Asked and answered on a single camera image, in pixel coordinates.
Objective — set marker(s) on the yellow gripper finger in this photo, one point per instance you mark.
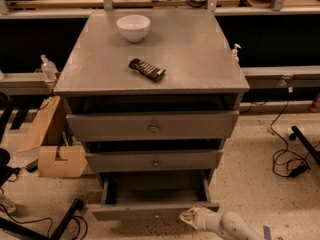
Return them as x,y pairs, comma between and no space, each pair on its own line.
188,216

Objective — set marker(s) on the grey middle drawer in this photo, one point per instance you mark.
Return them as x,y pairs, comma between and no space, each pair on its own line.
154,160

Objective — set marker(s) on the dark striped snack packet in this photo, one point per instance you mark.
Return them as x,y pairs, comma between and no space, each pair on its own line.
146,69

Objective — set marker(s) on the grey bottom drawer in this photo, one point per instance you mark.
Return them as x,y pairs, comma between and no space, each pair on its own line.
152,194

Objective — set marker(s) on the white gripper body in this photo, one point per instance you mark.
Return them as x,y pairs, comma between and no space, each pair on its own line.
202,218

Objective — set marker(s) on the black stand leg right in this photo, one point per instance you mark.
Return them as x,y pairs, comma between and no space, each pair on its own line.
314,153

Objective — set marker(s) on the grey drawer cabinet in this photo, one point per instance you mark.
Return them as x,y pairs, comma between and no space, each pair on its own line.
201,74

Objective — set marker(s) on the clear sanitizer bottle left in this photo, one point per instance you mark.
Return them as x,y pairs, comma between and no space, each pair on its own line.
48,68

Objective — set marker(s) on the black chair base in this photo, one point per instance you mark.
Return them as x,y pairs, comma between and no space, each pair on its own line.
7,172

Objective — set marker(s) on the grey drawer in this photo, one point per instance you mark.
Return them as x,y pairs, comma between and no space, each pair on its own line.
152,126
154,160
152,194

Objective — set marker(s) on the white ceramic bowl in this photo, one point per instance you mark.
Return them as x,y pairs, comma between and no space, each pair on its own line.
134,27

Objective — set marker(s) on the cardboard box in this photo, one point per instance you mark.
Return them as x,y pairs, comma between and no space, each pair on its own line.
56,159

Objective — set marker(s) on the black stand leg left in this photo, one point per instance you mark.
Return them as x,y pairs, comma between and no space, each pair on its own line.
17,229

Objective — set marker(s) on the black stand leg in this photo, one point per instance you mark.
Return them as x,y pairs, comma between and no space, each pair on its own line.
314,153
17,229

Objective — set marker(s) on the grey top drawer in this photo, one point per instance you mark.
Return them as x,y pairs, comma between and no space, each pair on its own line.
152,126

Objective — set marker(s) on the white pump bottle right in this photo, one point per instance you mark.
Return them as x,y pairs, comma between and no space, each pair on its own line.
235,51

